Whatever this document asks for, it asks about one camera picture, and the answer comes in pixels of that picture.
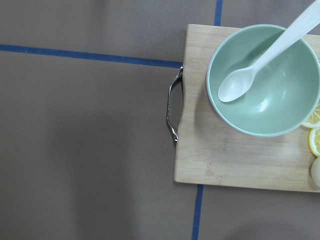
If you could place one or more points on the wooden cutting board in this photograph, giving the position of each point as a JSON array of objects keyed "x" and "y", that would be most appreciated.
[{"x": 210, "y": 152}]

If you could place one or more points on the white plastic spoon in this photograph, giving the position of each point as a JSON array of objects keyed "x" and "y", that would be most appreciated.
[{"x": 239, "y": 81}]

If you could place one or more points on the green bowl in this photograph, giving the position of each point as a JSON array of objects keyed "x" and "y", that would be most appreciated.
[{"x": 284, "y": 93}]

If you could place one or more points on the lemon slice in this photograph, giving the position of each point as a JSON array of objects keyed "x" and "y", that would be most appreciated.
[
  {"x": 313, "y": 120},
  {"x": 314, "y": 141}
]

